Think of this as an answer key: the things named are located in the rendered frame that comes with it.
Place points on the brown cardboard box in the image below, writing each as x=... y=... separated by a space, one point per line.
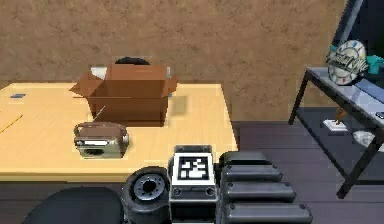
x=130 y=96

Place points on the white mug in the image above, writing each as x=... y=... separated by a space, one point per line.
x=98 y=71

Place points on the small brown statue white base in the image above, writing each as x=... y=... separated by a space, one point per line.
x=338 y=120

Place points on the brown grey radio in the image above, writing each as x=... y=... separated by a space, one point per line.
x=101 y=141

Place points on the light wooden table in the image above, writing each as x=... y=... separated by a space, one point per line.
x=186 y=133

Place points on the round white teal clock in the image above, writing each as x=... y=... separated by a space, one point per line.
x=346 y=63

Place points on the black glass side table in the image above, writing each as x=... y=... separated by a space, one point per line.
x=346 y=100

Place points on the small dark flat card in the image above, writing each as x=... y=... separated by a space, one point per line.
x=17 y=96

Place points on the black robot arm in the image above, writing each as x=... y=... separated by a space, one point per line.
x=240 y=191

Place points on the black office chair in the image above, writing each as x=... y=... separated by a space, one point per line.
x=76 y=206

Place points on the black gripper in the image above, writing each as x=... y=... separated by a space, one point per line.
x=148 y=193

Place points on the yellow pencil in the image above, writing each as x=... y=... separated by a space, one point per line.
x=10 y=124

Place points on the black round chair back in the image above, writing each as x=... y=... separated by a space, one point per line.
x=132 y=61

